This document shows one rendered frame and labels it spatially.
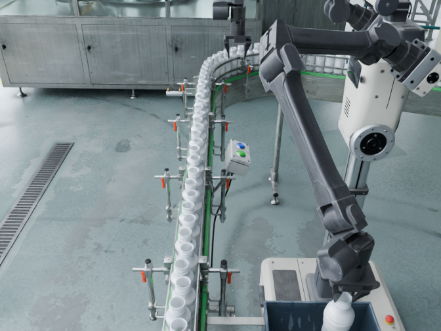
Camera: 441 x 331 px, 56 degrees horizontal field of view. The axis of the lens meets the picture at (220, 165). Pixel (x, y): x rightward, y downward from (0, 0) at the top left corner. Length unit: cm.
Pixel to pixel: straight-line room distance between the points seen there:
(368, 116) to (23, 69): 409
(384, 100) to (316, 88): 133
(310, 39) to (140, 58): 364
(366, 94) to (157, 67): 336
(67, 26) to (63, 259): 262
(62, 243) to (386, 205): 234
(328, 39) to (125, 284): 194
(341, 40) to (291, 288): 142
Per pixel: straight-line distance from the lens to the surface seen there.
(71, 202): 333
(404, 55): 134
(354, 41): 121
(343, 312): 109
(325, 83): 281
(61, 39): 478
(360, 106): 154
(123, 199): 326
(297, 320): 136
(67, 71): 489
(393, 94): 154
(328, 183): 92
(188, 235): 115
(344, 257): 90
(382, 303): 231
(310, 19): 652
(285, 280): 229
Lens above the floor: 194
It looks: 33 degrees down
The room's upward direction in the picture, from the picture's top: 1 degrees clockwise
